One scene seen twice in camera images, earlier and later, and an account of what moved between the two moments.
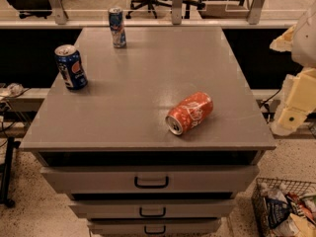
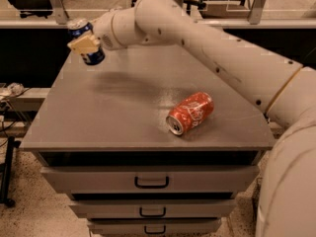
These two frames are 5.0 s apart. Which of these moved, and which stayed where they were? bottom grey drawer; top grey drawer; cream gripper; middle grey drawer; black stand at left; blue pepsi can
Moved: blue pepsi can; cream gripper
Stayed: top grey drawer; black stand at left; middle grey drawer; bottom grey drawer
